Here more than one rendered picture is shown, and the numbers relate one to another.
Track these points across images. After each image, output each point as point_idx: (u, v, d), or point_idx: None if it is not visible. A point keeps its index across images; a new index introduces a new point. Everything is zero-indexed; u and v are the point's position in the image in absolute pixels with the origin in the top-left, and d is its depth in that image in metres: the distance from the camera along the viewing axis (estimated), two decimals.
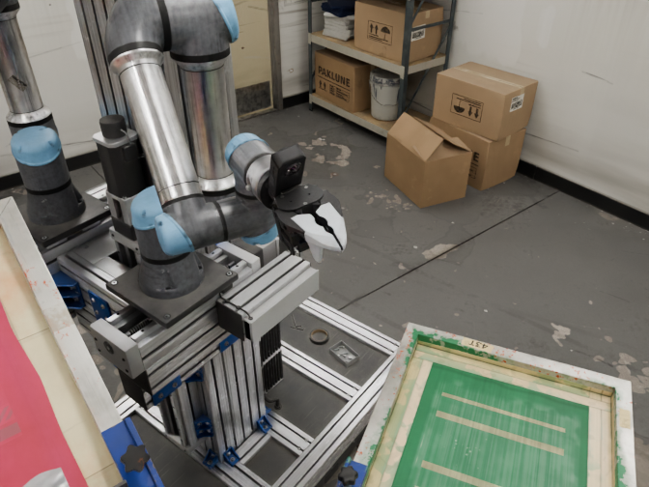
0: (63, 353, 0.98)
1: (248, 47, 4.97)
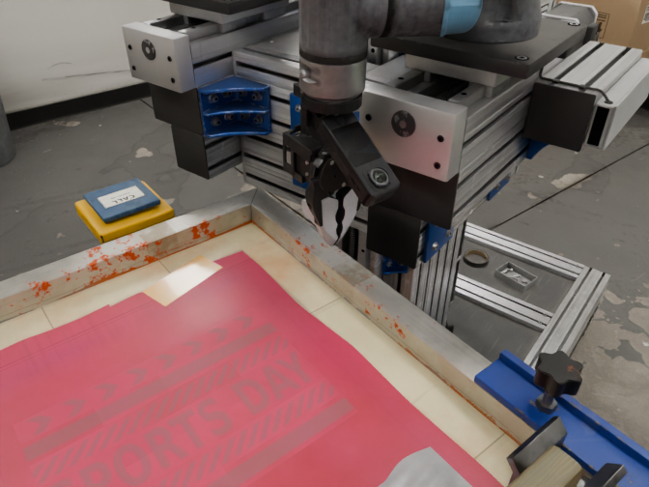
0: (376, 303, 0.70)
1: None
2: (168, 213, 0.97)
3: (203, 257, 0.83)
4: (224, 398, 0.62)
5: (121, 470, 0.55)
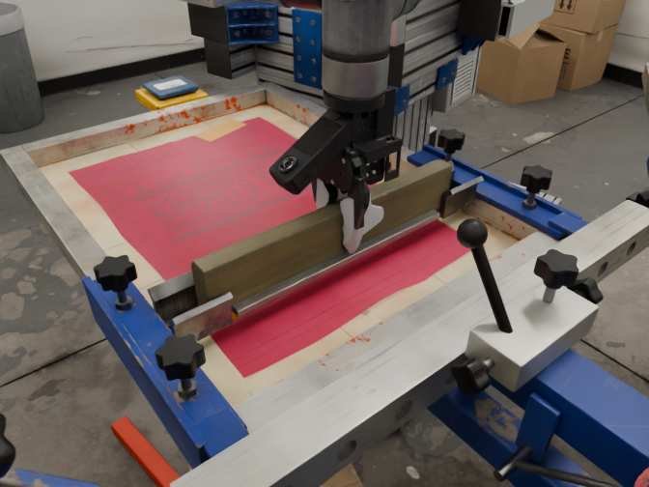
0: None
1: None
2: (204, 96, 1.34)
3: (233, 120, 1.21)
4: (252, 178, 1.00)
5: (192, 204, 0.93)
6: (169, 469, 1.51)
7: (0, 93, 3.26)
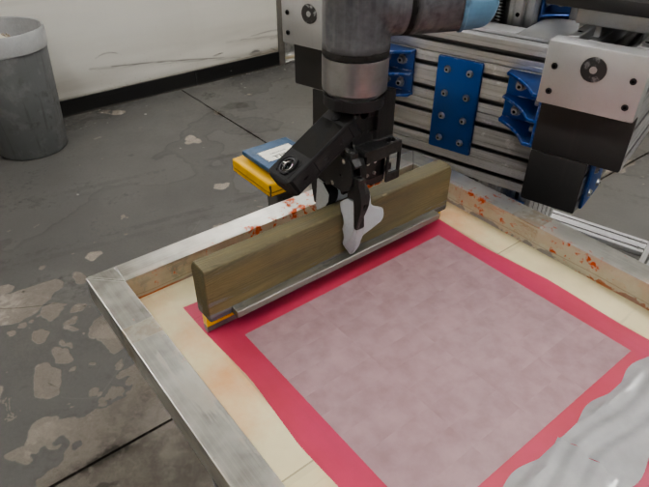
0: (565, 241, 0.77)
1: None
2: None
3: None
4: None
5: None
6: None
7: (21, 117, 2.96)
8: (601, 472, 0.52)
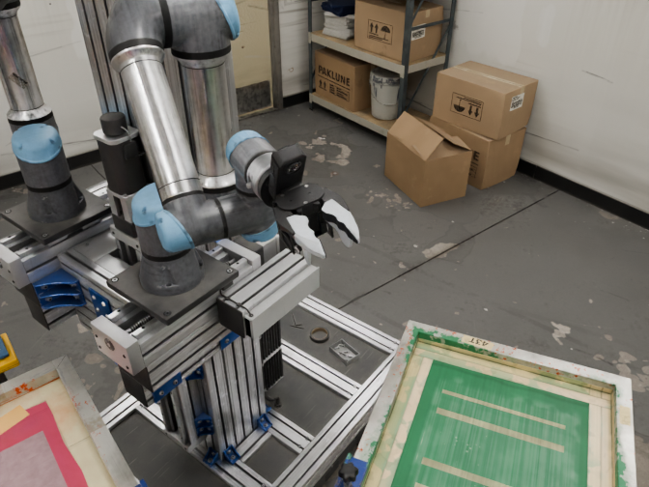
0: (97, 445, 1.28)
1: (248, 46, 4.97)
2: (14, 361, 1.54)
3: (20, 407, 1.41)
4: None
5: None
6: None
7: None
8: None
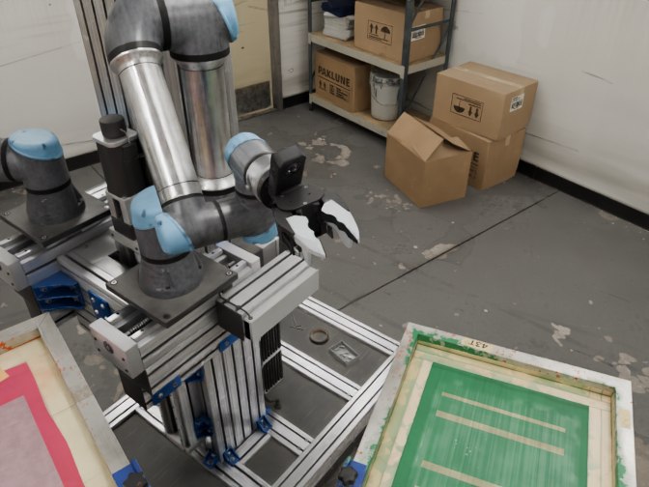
0: (83, 417, 1.20)
1: (248, 47, 4.97)
2: None
3: None
4: None
5: None
6: None
7: None
8: None
